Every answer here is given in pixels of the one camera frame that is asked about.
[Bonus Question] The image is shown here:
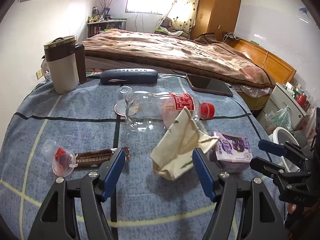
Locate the beige and brown thermos mug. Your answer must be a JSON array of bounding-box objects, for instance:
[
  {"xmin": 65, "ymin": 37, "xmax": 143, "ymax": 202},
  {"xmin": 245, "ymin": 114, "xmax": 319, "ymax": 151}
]
[{"xmin": 43, "ymin": 35, "xmax": 87, "ymax": 95}]

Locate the vase with branches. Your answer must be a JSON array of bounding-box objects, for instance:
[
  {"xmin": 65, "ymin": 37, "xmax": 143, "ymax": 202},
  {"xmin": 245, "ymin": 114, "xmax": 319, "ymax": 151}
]
[{"xmin": 95, "ymin": 0, "xmax": 119, "ymax": 18}]

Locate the blue leaf wall sticker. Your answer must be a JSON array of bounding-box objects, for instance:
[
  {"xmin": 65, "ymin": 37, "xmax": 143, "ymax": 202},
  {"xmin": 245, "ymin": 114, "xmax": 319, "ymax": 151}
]
[{"xmin": 299, "ymin": 7, "xmax": 310, "ymax": 22}]

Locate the brown snack wrapper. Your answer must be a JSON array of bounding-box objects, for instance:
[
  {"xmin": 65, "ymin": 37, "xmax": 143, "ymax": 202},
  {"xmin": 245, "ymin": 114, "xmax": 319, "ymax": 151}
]
[{"xmin": 74, "ymin": 147, "xmax": 131, "ymax": 169}]

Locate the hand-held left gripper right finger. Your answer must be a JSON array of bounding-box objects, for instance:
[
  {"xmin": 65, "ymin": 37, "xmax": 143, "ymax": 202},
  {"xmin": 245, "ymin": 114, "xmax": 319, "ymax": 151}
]
[{"xmin": 192, "ymin": 147, "xmax": 285, "ymax": 240}]

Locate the white nightstand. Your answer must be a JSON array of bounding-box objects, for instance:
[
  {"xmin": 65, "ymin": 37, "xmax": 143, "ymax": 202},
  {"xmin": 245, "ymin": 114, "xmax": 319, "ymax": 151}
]
[{"xmin": 262, "ymin": 82, "xmax": 310, "ymax": 130}]

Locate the purple drink carton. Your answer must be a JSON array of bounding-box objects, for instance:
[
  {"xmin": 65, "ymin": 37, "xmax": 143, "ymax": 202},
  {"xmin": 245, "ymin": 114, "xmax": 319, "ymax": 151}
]
[{"xmin": 209, "ymin": 131, "xmax": 251, "ymax": 174}]

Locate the brown blanket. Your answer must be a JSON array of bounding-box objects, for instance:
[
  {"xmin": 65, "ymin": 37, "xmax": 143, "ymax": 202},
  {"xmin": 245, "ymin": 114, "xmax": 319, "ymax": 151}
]
[{"xmin": 84, "ymin": 29, "xmax": 275, "ymax": 89}]

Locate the clear bottle with red cap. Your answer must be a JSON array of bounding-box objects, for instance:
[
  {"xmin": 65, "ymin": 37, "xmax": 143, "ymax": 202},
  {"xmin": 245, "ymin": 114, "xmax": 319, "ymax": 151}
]
[{"xmin": 117, "ymin": 85, "xmax": 215, "ymax": 132}]

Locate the window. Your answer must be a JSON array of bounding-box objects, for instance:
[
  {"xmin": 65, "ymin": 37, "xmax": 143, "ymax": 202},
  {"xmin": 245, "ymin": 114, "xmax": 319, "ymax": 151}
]
[{"xmin": 126, "ymin": 0, "xmax": 175, "ymax": 14}]

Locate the brown teddy bear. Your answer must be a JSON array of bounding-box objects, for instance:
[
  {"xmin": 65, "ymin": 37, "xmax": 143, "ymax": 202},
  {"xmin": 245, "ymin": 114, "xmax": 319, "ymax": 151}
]
[{"xmin": 160, "ymin": 17, "xmax": 175, "ymax": 32}]

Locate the wooden wardrobe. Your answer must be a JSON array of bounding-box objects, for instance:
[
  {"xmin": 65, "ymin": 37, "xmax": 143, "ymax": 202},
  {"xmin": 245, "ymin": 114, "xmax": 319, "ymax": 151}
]
[{"xmin": 190, "ymin": 0, "xmax": 243, "ymax": 42}]

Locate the black smartphone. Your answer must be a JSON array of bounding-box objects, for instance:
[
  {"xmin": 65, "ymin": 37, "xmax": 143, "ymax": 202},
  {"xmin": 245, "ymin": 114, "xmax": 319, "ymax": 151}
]
[{"xmin": 186, "ymin": 74, "xmax": 234, "ymax": 97}]

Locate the small clear bottle red label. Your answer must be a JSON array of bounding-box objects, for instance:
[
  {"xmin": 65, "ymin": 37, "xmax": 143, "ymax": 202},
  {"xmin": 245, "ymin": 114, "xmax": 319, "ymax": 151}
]
[{"xmin": 41, "ymin": 139, "xmax": 77, "ymax": 177}]

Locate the dark blue glasses case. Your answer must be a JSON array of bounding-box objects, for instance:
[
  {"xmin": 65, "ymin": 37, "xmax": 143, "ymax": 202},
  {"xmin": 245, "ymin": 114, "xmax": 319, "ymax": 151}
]
[{"xmin": 100, "ymin": 68, "xmax": 158, "ymax": 85}]

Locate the green plastic bag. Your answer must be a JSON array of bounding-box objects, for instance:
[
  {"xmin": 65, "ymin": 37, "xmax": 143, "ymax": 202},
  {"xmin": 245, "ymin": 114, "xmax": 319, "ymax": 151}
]
[{"xmin": 265, "ymin": 106, "xmax": 292, "ymax": 134}]

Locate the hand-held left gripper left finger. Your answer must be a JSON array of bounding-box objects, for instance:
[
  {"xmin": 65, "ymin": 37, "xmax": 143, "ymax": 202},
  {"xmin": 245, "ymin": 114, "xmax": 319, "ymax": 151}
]
[{"xmin": 27, "ymin": 147, "xmax": 127, "ymax": 240}]

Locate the pale bed sheet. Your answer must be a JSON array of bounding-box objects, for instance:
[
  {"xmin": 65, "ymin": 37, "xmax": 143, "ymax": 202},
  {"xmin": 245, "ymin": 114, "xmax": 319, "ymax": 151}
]
[{"xmin": 237, "ymin": 84, "xmax": 273, "ymax": 98}]

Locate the red and white plastic bag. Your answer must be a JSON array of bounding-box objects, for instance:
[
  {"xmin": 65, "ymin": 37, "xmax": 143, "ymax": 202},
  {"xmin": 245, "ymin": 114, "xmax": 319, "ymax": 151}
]
[{"xmin": 306, "ymin": 107, "xmax": 318, "ymax": 138}]

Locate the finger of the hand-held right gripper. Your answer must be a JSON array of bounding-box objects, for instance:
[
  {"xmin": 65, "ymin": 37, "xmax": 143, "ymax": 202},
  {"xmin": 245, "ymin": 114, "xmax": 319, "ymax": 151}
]
[
  {"xmin": 258, "ymin": 139, "xmax": 313, "ymax": 162},
  {"xmin": 249, "ymin": 156, "xmax": 312, "ymax": 184}
]

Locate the patterned curtain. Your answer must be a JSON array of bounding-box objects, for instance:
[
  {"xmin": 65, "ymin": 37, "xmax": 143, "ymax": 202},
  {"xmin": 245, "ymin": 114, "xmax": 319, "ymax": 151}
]
[{"xmin": 170, "ymin": 0, "xmax": 200, "ymax": 34}]

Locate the blue plaid cloth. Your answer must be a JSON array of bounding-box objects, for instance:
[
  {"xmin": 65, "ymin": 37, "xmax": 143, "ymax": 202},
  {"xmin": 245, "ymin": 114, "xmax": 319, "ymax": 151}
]
[{"xmin": 0, "ymin": 74, "xmax": 285, "ymax": 240}]

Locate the white round trash bin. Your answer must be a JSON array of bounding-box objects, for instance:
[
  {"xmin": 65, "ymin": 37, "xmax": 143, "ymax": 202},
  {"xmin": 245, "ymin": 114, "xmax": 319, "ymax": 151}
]
[{"xmin": 271, "ymin": 127, "xmax": 303, "ymax": 173}]

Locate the cluttered shelf desk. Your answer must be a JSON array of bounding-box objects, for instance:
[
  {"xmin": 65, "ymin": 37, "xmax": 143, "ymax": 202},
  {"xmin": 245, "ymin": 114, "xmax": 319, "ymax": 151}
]
[{"xmin": 87, "ymin": 19, "xmax": 128, "ymax": 37}]

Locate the wooden bed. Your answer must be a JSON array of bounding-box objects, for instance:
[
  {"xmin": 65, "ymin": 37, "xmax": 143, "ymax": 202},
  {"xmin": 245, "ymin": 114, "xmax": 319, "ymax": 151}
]
[{"xmin": 84, "ymin": 29, "xmax": 297, "ymax": 110}]

